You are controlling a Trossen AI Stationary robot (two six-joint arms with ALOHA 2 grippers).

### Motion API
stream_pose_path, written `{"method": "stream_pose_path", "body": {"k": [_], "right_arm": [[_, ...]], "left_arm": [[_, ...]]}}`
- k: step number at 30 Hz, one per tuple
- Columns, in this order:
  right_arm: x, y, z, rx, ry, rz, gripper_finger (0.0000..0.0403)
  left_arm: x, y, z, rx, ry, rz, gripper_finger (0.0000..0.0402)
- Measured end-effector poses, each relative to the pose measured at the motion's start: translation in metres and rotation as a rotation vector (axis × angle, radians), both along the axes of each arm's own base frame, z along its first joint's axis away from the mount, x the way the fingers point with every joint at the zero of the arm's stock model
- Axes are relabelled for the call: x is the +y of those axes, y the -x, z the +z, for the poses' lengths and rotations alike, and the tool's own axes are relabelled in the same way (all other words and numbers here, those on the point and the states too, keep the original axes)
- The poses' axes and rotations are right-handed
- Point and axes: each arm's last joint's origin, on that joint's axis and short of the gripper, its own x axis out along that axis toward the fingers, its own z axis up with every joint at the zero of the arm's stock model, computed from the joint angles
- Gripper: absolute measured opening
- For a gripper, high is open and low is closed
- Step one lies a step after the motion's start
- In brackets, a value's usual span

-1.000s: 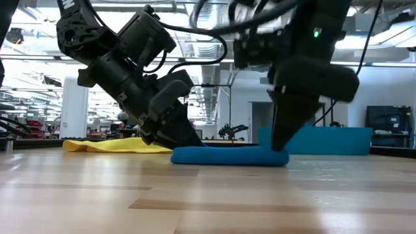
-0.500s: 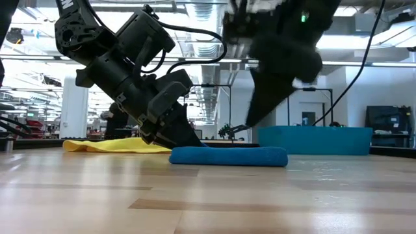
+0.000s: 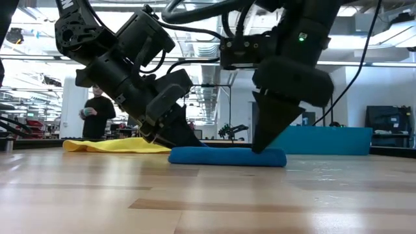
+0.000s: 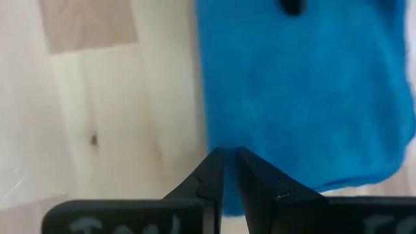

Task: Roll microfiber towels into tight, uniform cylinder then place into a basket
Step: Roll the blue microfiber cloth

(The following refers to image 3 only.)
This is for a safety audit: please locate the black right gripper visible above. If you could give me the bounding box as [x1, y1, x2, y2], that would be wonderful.
[252, 18, 335, 154]

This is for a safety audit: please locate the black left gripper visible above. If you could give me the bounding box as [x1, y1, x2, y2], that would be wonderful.
[76, 50, 205, 150]

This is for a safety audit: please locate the yellow microfiber towel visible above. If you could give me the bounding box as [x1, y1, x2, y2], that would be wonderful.
[62, 136, 172, 154]

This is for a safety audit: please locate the blue microfiber towel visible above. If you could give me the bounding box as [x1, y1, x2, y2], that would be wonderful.
[168, 145, 288, 168]

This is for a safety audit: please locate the teal plastic basket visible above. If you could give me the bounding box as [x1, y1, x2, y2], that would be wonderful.
[269, 125, 374, 156]

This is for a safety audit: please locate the red toolbox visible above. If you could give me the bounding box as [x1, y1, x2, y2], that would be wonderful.
[25, 119, 44, 137]

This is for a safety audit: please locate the black ceiling lamp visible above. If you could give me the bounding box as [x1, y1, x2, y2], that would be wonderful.
[5, 27, 24, 46]

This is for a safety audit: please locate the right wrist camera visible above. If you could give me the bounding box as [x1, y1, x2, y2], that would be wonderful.
[219, 33, 277, 71]

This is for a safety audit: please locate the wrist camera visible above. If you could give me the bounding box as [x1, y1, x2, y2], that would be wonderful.
[115, 8, 177, 70]
[219, 33, 277, 71]

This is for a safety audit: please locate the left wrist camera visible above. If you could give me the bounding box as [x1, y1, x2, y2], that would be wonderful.
[115, 8, 177, 70]

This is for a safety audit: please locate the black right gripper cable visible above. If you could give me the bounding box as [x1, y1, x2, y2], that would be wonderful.
[311, 0, 384, 127]

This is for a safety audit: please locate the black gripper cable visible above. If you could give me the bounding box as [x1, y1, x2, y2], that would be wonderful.
[311, 0, 384, 127]
[139, 19, 226, 76]

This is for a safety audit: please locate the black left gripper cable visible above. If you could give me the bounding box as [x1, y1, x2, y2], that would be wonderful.
[139, 19, 226, 76]

